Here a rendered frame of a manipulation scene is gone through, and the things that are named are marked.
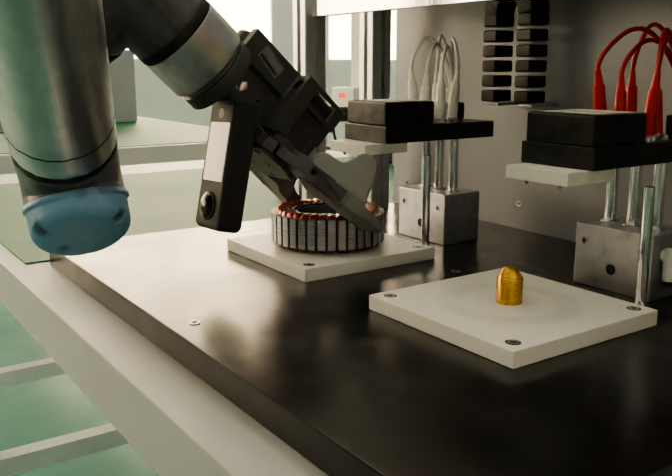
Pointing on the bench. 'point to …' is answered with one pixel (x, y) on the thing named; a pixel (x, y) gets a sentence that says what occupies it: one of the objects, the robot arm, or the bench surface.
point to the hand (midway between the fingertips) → (336, 224)
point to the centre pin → (509, 286)
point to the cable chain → (496, 16)
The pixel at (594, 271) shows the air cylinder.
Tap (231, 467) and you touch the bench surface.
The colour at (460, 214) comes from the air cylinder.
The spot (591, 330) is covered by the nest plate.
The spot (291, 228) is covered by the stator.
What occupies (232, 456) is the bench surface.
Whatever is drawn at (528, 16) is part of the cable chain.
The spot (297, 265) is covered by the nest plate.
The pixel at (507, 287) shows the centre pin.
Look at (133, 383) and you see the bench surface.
